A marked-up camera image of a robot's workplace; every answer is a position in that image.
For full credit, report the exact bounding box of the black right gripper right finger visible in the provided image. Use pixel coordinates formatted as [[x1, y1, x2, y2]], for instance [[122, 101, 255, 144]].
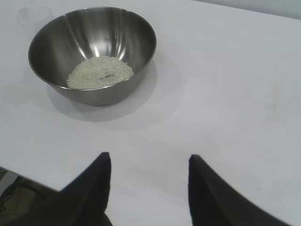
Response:
[[187, 154, 292, 226]]

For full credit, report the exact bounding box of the white rice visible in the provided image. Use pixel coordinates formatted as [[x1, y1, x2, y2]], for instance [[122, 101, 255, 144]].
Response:
[[66, 56, 135, 90]]

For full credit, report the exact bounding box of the stainless steel mixing bowl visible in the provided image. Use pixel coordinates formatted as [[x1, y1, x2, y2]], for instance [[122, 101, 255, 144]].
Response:
[[28, 6, 158, 106]]

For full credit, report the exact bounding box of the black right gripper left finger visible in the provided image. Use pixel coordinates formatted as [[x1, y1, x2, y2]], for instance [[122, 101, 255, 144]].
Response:
[[14, 152, 114, 226]]

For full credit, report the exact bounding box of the translucent plastic measuring cup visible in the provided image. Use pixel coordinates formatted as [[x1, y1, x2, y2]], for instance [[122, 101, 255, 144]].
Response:
[[17, 6, 54, 32]]

